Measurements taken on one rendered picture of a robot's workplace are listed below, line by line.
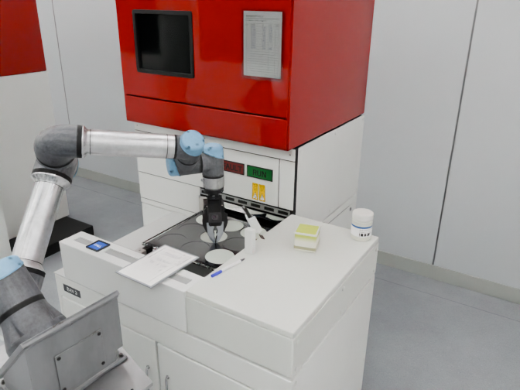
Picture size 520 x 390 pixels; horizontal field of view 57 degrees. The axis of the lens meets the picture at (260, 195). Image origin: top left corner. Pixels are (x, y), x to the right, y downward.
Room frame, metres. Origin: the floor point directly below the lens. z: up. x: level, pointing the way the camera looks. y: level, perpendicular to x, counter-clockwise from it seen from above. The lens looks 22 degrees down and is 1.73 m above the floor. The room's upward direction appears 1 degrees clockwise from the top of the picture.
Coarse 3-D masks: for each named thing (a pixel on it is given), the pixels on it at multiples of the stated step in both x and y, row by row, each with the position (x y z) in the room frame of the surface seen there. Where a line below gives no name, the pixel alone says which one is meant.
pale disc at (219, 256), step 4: (208, 252) 1.48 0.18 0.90; (212, 252) 1.48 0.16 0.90; (216, 252) 1.48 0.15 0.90; (220, 252) 1.48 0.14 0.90; (224, 252) 1.48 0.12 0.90; (228, 252) 1.48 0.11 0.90; (232, 252) 1.48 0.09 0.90; (208, 256) 1.45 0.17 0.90; (212, 256) 1.45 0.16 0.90; (216, 256) 1.45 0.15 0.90; (220, 256) 1.45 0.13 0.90; (224, 256) 1.46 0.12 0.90; (228, 256) 1.46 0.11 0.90; (232, 256) 1.46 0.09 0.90; (208, 260) 1.43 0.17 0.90; (212, 260) 1.43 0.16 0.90; (216, 260) 1.43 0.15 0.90; (220, 260) 1.43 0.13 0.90; (224, 260) 1.43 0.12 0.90
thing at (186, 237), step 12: (180, 228) 1.67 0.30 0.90; (192, 228) 1.67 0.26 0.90; (216, 228) 1.67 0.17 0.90; (264, 228) 1.67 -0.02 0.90; (156, 240) 1.57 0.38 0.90; (168, 240) 1.57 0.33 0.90; (180, 240) 1.57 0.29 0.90; (192, 240) 1.57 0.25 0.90; (228, 240) 1.58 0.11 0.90; (240, 240) 1.58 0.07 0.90; (192, 252) 1.48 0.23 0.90; (204, 252) 1.48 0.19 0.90; (216, 264) 1.40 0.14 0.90
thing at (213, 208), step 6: (210, 198) 1.54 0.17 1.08; (216, 198) 1.54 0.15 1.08; (210, 204) 1.52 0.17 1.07; (216, 204) 1.52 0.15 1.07; (210, 210) 1.49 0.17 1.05; (216, 210) 1.50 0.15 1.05; (210, 216) 1.48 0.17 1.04; (216, 216) 1.47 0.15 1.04; (210, 222) 1.46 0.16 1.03; (216, 222) 1.46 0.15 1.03
